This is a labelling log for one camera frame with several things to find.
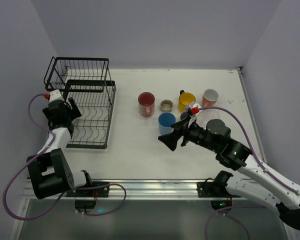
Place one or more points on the light blue plastic cup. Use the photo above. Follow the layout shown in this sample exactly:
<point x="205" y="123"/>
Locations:
<point x="165" y="120"/>

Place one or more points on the pink square mug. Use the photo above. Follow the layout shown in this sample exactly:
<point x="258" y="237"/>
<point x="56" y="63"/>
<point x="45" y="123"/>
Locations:
<point x="209" y="98"/>

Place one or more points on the translucent pink plastic cup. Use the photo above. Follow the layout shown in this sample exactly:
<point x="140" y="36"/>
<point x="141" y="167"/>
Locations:
<point x="184" y="115"/>

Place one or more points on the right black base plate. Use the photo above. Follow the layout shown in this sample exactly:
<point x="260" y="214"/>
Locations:
<point x="215" y="188"/>

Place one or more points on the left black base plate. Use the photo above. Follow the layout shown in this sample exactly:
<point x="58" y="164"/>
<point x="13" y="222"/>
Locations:
<point x="90" y="190"/>

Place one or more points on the yellow mug black handle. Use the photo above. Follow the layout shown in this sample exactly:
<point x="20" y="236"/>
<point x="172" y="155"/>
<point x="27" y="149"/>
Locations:
<point x="185" y="98"/>

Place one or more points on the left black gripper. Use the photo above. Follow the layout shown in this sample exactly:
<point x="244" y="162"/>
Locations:
<point x="71" y="110"/>

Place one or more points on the black wire dish rack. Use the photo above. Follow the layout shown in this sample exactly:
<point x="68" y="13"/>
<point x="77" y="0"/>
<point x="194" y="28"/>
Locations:
<point x="86" y="80"/>

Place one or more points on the pink speckled mug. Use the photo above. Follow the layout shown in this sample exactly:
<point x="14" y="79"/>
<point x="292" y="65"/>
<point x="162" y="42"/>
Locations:
<point x="146" y="104"/>

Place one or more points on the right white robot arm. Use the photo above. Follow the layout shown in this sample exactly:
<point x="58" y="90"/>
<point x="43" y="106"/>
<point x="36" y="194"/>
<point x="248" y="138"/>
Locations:
<point x="270" y="189"/>

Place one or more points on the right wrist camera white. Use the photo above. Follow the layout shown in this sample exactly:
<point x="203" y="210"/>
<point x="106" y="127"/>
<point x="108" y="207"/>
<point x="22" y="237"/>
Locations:
<point x="193" y="111"/>

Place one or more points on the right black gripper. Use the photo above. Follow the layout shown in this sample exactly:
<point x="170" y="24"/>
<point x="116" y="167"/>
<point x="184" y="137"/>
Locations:
<point x="184" y="135"/>

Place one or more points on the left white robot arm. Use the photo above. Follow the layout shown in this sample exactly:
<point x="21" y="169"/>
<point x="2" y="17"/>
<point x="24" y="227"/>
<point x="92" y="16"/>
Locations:
<point x="50" y="173"/>

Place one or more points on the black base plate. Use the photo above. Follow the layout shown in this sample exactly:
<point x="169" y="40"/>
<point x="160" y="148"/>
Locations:
<point x="215" y="188"/>
<point x="90" y="190"/>

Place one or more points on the beige speckled ceramic cup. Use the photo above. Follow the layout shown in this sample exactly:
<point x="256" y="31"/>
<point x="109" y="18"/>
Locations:
<point x="166" y="106"/>

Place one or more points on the aluminium mounting rail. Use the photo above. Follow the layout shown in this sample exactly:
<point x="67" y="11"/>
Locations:
<point x="160" y="190"/>

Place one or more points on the clear glass cup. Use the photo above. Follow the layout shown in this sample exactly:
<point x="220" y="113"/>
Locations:
<point x="205" y="116"/>

